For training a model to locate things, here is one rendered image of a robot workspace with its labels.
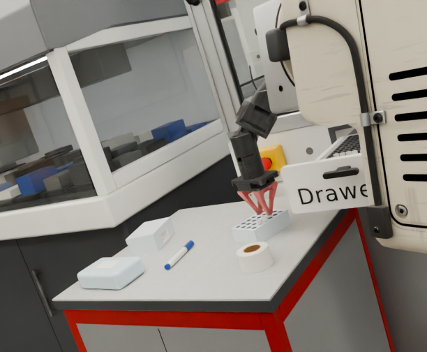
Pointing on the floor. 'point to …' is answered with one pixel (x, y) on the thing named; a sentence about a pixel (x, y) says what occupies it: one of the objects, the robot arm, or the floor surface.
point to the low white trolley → (241, 291)
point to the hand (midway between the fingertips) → (264, 211)
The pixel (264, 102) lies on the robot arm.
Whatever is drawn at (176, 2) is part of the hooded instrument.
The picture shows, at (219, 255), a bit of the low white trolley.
